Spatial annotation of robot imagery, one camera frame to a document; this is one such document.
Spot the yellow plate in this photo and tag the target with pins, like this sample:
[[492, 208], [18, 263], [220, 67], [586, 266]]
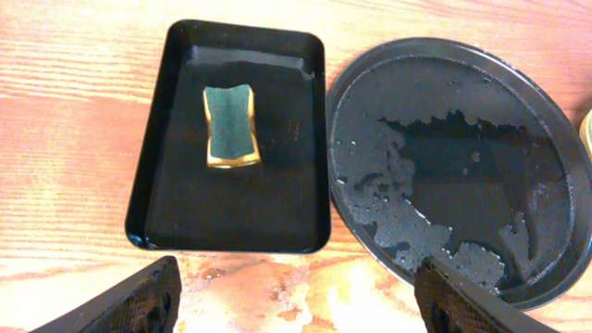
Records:
[[585, 132]]

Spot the green yellow sponge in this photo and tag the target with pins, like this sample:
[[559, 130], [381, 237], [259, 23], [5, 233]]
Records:
[[229, 114]]

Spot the rectangular black tray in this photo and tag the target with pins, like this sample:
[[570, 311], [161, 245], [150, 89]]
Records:
[[278, 205]]

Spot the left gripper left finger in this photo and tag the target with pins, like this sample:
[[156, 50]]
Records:
[[146, 302]]

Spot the round black tray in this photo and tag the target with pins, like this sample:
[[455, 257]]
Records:
[[437, 149]]

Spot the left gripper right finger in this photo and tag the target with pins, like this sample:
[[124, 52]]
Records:
[[450, 302]]

